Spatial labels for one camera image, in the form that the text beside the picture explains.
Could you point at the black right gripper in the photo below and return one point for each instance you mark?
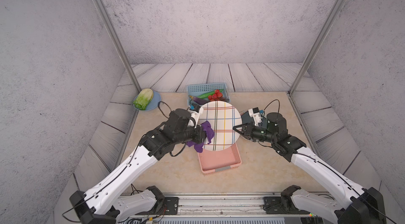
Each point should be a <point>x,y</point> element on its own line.
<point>249,128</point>

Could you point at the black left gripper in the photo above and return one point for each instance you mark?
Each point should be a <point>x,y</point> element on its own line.
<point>200,132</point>

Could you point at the purple microfiber cloth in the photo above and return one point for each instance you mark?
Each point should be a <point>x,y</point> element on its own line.
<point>207,136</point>

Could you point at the white plaid striped round plate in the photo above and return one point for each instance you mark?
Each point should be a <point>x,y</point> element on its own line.
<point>222,117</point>

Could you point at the colourful squiggle round plate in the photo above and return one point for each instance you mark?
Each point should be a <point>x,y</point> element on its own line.
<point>243,136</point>

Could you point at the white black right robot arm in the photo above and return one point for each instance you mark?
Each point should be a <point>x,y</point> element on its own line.
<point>370,206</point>

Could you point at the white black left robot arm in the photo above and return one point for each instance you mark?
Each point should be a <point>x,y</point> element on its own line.
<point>105,204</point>

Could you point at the small blue plate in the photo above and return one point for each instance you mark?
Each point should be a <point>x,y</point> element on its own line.
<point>154,102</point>

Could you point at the pink plastic basket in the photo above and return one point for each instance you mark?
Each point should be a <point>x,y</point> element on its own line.
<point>217,161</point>

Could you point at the purple eggplant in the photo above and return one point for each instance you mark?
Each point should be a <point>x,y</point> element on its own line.
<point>198,101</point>

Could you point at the green cucumber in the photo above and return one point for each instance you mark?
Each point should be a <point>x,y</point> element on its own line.
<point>206,95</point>

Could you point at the light blue plastic basket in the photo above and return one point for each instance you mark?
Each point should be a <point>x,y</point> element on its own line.
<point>198,89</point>

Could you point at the green cabbage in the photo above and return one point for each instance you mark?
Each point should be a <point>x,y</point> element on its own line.
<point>143,99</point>

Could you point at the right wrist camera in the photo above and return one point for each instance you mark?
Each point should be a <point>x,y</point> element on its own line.
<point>256,115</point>

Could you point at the metal base rail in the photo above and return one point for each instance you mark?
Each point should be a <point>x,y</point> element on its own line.
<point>227,206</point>

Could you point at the right aluminium frame post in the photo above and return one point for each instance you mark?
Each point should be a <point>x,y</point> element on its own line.
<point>326,27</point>

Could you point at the aluminium frame post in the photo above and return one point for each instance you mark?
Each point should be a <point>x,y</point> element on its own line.
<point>326,27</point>
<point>116,41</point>

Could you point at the left aluminium frame post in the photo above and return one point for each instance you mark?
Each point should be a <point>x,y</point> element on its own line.
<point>116,41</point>

